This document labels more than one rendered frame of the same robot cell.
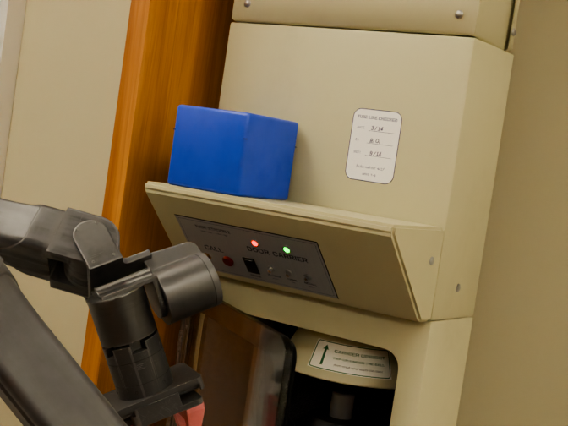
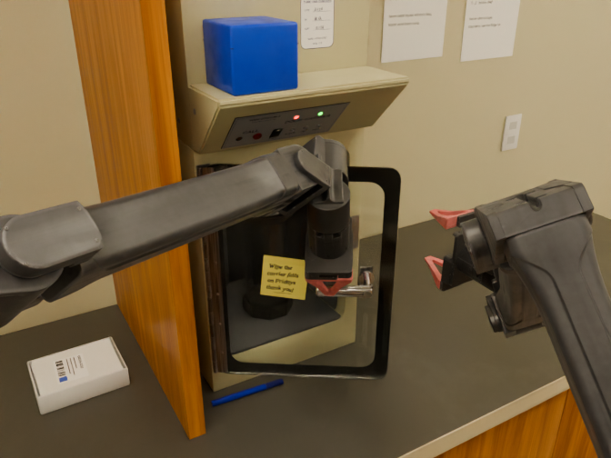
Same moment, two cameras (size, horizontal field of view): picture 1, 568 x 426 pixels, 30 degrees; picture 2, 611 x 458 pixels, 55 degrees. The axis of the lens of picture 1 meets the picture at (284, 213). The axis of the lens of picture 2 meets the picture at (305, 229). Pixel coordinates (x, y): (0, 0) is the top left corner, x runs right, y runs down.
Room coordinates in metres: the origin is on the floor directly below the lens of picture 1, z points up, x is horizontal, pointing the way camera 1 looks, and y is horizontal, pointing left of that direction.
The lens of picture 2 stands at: (0.74, 0.79, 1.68)
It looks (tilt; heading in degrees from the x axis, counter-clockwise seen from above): 25 degrees down; 297
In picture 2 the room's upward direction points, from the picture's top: straight up
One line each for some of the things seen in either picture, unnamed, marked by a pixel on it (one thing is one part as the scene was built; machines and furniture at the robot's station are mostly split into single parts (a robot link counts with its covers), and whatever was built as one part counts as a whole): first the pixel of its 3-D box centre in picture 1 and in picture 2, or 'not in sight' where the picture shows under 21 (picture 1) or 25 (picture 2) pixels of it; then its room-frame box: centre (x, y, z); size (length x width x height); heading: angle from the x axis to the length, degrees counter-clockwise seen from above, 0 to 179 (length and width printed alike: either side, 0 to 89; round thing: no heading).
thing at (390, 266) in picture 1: (282, 248); (302, 113); (1.15, 0.00, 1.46); 0.32 x 0.11 x 0.10; 57
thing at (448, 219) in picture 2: not in sight; (449, 227); (0.93, -0.15, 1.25); 0.09 x 0.07 x 0.07; 147
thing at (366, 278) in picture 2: not in sight; (345, 285); (1.05, 0.03, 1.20); 0.10 x 0.05 x 0.03; 23
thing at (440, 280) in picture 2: not in sight; (445, 262); (0.94, -0.15, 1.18); 0.09 x 0.07 x 0.07; 147
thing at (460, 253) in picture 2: not in sight; (476, 262); (0.88, -0.12, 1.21); 0.07 x 0.07 x 0.10; 57
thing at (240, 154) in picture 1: (233, 153); (250, 54); (1.19, 0.07, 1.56); 0.10 x 0.10 x 0.09; 57
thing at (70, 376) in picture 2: not in sight; (78, 373); (1.53, 0.19, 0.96); 0.16 x 0.12 x 0.04; 58
